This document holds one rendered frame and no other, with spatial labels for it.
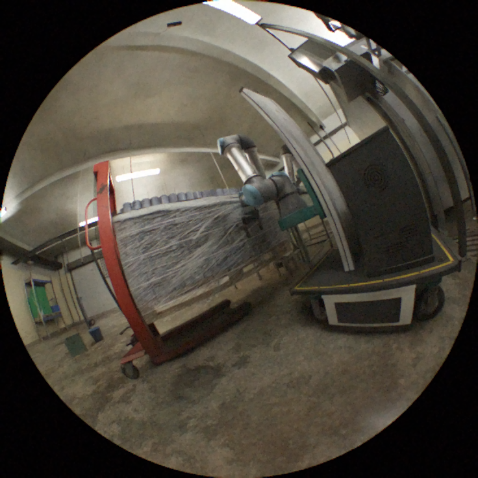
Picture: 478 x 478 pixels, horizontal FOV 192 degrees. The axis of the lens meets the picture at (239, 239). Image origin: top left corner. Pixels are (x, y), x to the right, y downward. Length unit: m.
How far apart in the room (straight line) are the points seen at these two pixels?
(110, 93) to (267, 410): 4.95
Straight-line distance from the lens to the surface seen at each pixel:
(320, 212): 0.79
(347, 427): 0.68
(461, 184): 2.23
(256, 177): 0.71
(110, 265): 1.31
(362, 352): 0.82
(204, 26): 4.26
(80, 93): 4.52
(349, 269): 0.85
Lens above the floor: 0.67
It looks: 3 degrees up
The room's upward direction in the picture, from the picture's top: 23 degrees counter-clockwise
